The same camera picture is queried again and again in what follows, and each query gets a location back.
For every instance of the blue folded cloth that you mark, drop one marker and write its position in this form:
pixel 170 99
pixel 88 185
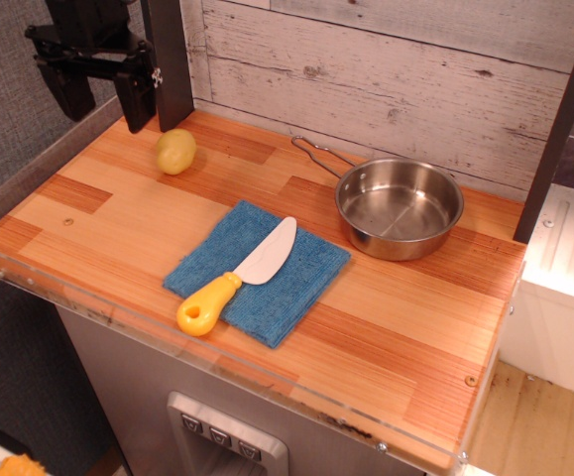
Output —
pixel 267 312

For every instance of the stainless steel pot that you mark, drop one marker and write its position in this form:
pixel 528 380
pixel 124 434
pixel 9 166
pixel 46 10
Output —
pixel 393 209

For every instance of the orange object bottom left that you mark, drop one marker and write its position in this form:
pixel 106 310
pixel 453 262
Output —
pixel 21 465

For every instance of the dark right shelf post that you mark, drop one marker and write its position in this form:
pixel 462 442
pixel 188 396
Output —
pixel 548 164

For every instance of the grey toy kitchen cabinet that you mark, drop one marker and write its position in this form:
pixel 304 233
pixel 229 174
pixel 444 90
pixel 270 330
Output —
pixel 132 381

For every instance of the yellow handled toy knife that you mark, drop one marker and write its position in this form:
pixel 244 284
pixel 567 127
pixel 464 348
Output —
pixel 198 313

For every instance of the silver dispenser button panel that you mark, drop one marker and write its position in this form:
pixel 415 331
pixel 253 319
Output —
pixel 211 442

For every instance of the dark shelf post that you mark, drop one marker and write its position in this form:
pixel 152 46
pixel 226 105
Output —
pixel 548 164
pixel 164 29

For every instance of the dark left shelf post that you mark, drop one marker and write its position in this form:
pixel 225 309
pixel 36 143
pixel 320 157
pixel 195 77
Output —
pixel 164 29

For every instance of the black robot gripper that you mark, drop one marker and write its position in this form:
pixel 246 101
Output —
pixel 92 39

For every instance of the yellow toy potato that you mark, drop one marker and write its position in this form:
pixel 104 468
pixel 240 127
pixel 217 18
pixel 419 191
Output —
pixel 175 151

